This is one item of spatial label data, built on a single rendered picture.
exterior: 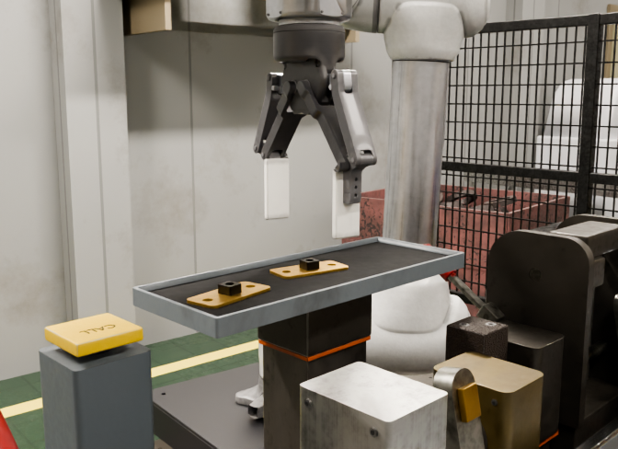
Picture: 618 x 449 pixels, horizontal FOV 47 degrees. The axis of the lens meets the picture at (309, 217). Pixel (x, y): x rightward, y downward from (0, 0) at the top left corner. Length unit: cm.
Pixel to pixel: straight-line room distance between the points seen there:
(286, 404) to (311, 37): 38
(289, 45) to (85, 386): 38
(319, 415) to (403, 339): 72
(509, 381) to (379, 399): 18
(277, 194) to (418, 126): 50
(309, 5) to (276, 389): 40
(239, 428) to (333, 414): 75
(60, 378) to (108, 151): 304
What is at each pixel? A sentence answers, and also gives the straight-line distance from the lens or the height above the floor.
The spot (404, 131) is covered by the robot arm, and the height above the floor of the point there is 129.
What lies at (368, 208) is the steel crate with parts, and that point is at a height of 70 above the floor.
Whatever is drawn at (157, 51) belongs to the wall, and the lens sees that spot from 392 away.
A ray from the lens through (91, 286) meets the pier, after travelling 369.
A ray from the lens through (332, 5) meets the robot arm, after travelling 74.
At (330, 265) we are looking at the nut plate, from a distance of 81.
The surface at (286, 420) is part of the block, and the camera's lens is 80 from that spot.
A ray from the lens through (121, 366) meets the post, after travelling 61.
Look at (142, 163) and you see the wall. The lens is 388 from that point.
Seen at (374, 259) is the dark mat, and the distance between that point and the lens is 85.
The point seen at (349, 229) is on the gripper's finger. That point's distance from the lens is 72.
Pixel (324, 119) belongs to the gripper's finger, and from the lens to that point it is 72.
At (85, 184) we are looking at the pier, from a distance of 359.
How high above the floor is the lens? 135
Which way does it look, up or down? 10 degrees down
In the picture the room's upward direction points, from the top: straight up
